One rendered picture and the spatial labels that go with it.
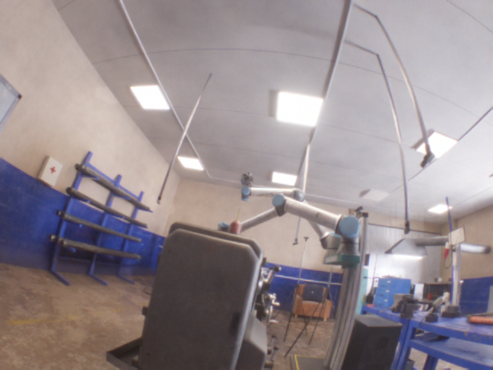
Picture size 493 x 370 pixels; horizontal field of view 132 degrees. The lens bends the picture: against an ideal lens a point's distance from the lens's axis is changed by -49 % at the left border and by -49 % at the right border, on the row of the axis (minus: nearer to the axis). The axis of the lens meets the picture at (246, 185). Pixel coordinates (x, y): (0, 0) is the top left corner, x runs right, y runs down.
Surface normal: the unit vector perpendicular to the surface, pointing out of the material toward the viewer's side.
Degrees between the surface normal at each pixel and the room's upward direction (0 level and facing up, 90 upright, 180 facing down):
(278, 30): 180
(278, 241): 90
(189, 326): 90
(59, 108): 90
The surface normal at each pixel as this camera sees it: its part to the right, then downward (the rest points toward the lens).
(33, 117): 0.97, 0.18
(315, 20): -0.22, 0.91
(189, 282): -0.07, -0.36
